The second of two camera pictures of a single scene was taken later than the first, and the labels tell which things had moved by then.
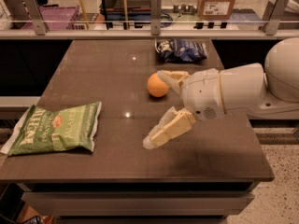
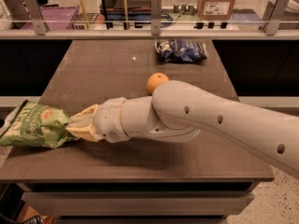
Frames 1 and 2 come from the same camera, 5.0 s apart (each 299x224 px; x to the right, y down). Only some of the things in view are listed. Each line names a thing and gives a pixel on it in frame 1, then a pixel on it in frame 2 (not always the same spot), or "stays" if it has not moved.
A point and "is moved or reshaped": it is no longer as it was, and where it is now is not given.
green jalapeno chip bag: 43,130 is moved or reshaped
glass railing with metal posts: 69,15 stays
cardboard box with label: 217,2 stays
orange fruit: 157,87 stays
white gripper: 202,92 → 108,119
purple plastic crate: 55,17 stays
